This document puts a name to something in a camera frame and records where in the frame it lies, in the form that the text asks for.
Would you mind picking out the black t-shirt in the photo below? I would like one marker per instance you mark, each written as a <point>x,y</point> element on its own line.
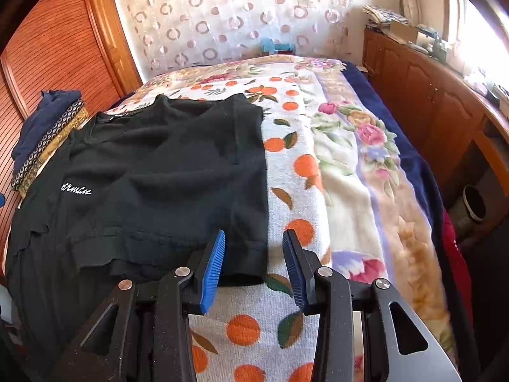
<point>159,167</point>

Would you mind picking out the wooden slatted wardrobe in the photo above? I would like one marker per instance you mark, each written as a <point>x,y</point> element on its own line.
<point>51,47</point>

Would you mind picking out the grey round bin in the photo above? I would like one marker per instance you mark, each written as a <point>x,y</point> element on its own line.
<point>471,207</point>

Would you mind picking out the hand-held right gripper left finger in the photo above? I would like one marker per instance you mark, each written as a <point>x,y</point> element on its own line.
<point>212,274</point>

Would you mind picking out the orange fruit print towel blanket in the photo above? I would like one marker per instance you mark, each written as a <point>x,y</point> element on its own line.
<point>294,167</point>

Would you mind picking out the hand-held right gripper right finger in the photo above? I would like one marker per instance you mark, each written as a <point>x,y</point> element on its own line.
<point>295,274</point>

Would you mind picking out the small blue object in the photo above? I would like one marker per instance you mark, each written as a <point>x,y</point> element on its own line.
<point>270,45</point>

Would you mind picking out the stack of folded clothes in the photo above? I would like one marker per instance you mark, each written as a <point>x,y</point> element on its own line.
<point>51,145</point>

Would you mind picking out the red cloth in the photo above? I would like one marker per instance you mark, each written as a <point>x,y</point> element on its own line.
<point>453,262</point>

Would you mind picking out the stack of printed papers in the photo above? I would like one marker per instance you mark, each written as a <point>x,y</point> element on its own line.
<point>383,15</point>

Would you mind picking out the wooden side cabinet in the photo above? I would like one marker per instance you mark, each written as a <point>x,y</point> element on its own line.
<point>421,95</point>

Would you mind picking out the floral fleece blanket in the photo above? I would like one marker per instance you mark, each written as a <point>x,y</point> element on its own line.
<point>358,207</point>

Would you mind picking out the folded navy blue garment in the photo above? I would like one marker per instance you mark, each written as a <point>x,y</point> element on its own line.
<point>43,123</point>

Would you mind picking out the bright window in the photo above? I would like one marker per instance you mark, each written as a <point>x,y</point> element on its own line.
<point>477,39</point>

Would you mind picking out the cardboard box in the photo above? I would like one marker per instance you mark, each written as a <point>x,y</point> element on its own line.
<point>403,32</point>

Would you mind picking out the white curtain with circles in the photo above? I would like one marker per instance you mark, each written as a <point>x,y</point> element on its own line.
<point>218,16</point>

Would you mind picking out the navy blue blanket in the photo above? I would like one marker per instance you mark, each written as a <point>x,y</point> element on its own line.
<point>401,147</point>

